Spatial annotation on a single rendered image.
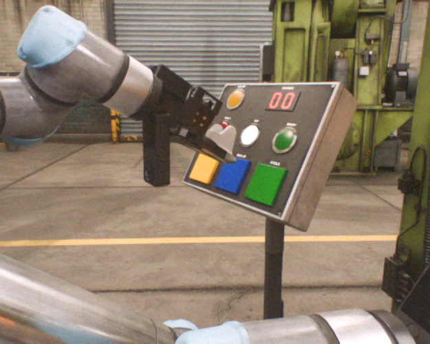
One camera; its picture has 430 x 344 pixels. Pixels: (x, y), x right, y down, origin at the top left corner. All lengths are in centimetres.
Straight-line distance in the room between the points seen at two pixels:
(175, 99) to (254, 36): 776
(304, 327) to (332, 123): 50
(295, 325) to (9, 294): 21
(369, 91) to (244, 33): 370
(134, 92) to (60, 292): 27
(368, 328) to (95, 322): 22
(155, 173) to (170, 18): 780
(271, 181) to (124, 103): 33
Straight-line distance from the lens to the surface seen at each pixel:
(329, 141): 73
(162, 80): 54
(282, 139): 74
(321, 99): 74
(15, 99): 51
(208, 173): 84
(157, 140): 54
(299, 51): 524
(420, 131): 82
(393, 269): 87
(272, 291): 97
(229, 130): 61
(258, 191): 72
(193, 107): 55
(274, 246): 91
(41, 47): 47
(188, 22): 827
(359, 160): 537
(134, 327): 37
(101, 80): 49
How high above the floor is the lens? 119
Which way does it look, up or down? 13 degrees down
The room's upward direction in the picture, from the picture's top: straight up
